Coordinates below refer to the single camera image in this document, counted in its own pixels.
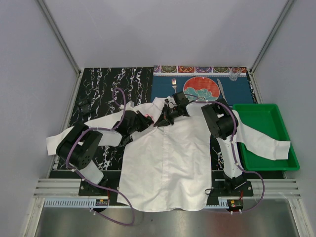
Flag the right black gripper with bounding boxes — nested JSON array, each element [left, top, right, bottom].
[[154, 105, 180, 128]]

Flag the pink flower brooch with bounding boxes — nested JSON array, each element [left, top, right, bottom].
[[145, 114, 154, 120]]

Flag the white button-up shirt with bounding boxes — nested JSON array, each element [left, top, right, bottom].
[[45, 96, 291, 213]]

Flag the black display frame box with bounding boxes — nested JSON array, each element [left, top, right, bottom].
[[78, 99, 93, 116]]

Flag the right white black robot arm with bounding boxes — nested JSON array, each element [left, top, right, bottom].
[[154, 91, 246, 196]]

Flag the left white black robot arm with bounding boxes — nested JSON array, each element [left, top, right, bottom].
[[56, 110, 154, 196]]

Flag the blue patterned placemat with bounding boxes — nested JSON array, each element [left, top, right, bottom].
[[152, 65, 257, 106]]

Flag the silver fork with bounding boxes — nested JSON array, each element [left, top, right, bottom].
[[171, 78, 177, 93]]

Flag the red floral plate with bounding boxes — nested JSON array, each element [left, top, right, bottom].
[[183, 77, 220, 101]]

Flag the silver table knife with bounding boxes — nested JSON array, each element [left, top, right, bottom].
[[217, 79, 227, 101]]

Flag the clear drinking glass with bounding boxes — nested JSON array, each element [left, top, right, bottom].
[[229, 67, 242, 81]]

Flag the green plastic tray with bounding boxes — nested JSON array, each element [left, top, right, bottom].
[[233, 104, 300, 171]]

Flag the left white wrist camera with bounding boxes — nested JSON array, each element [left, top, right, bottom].
[[125, 101, 136, 112]]

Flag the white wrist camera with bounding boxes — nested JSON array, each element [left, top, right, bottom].
[[164, 96, 175, 108], [125, 101, 136, 112]]

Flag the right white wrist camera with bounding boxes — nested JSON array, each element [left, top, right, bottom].
[[164, 96, 175, 108]]

